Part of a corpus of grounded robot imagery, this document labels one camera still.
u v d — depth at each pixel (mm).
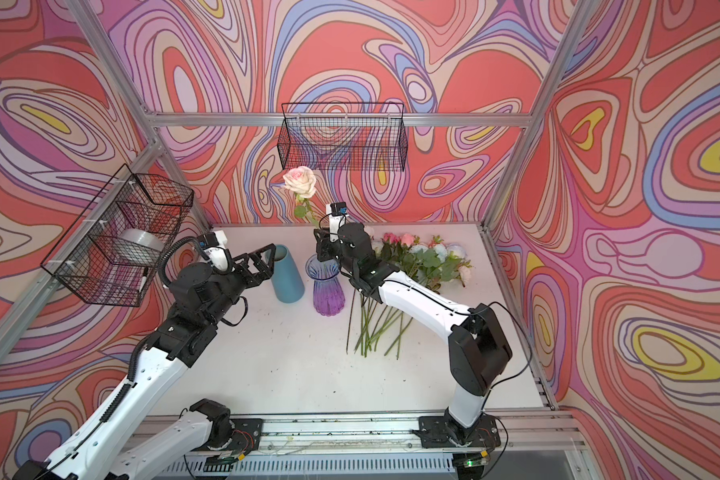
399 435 751
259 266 611
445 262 1015
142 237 734
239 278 609
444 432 734
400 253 1054
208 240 576
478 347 448
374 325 931
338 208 664
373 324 934
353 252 594
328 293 856
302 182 663
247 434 726
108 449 402
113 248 707
